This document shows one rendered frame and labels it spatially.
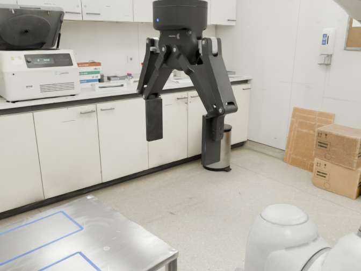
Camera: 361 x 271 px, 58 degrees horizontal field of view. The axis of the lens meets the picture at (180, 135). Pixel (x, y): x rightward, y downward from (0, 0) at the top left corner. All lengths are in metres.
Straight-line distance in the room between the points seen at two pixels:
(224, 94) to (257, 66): 3.64
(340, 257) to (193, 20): 0.51
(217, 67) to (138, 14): 2.97
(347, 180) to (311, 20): 1.61
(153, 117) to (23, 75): 2.16
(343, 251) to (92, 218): 0.70
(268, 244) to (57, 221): 0.63
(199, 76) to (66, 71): 2.34
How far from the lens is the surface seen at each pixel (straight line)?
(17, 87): 2.65
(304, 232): 0.77
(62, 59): 2.75
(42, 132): 2.74
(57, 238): 1.00
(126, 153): 3.10
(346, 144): 3.10
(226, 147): 3.40
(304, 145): 3.70
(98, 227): 1.02
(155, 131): 0.54
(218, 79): 0.41
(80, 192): 3.08
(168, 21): 0.44
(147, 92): 0.52
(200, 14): 0.44
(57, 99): 2.70
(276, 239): 0.76
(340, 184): 3.25
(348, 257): 0.70
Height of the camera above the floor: 1.36
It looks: 17 degrees down
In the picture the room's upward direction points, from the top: straight up
